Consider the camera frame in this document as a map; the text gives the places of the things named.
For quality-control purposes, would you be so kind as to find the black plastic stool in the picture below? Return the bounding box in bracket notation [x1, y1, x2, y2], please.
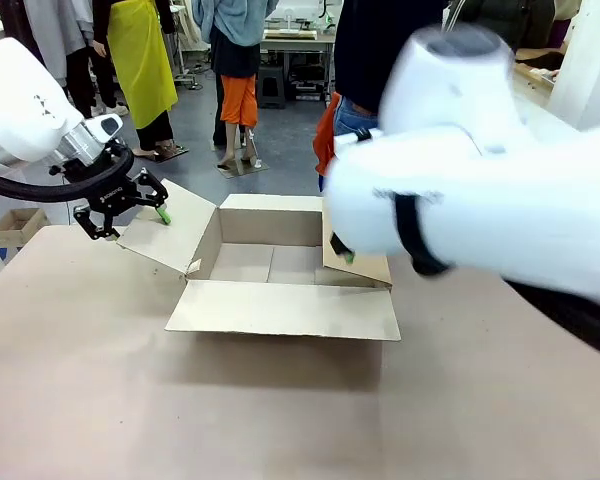
[256, 64, 287, 110]

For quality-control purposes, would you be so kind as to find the figure in grey hoodie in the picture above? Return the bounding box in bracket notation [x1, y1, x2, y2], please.
[22, 0, 131, 121]

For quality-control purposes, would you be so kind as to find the wooden table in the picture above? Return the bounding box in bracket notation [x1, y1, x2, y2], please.
[513, 47, 566, 92]

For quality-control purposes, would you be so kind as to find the mannequin base plate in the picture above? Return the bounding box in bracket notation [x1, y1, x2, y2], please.
[215, 157, 270, 180]

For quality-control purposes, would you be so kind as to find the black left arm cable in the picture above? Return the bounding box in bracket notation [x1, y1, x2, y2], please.
[0, 147, 135, 204]

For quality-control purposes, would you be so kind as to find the figure in yellow apron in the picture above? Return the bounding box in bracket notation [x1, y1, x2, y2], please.
[92, 0, 189, 161]

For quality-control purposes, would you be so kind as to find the person in dark shirt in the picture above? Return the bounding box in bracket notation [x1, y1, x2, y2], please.
[332, 0, 461, 139]

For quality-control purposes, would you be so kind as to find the orange cloth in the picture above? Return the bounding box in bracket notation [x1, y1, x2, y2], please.
[313, 92, 342, 177]

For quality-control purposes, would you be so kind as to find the large brown cardboard box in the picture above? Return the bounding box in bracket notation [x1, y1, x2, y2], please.
[115, 178, 402, 343]

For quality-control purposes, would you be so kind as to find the mannequin with orange trousers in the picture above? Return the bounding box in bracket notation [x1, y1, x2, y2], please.
[192, 0, 281, 171]

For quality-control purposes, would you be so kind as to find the dark floor plate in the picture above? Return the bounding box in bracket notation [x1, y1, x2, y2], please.
[148, 143, 190, 164]

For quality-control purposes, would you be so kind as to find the white workbench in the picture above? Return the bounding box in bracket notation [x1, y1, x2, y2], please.
[259, 27, 339, 101]

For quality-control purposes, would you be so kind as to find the small shallow cardboard tray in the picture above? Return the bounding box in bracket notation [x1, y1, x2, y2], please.
[0, 207, 51, 247]

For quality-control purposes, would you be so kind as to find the person in dark jacket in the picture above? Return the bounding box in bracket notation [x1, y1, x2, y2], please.
[459, 0, 556, 52]

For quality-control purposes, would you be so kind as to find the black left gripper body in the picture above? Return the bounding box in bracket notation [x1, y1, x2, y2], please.
[52, 144, 142, 219]

